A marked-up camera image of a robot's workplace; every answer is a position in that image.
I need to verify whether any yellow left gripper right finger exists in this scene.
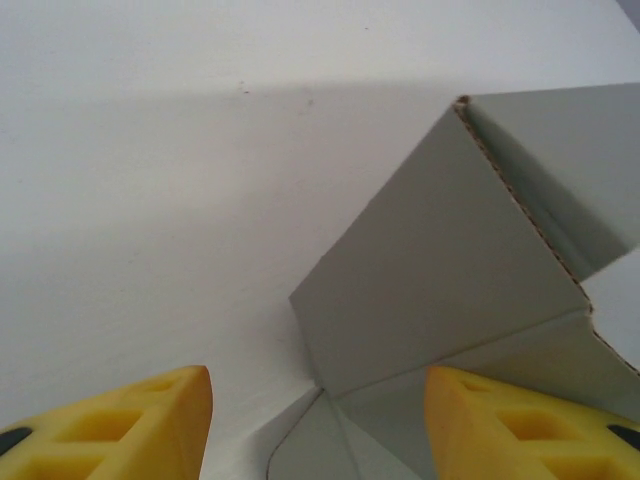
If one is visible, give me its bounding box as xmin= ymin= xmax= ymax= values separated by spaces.
xmin=423 ymin=365 xmax=640 ymax=480

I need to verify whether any grey paper box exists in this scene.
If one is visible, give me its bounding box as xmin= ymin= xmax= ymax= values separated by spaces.
xmin=262 ymin=82 xmax=640 ymax=480

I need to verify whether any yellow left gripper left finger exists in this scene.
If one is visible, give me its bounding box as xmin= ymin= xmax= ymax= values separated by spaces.
xmin=0 ymin=364 xmax=213 ymax=480

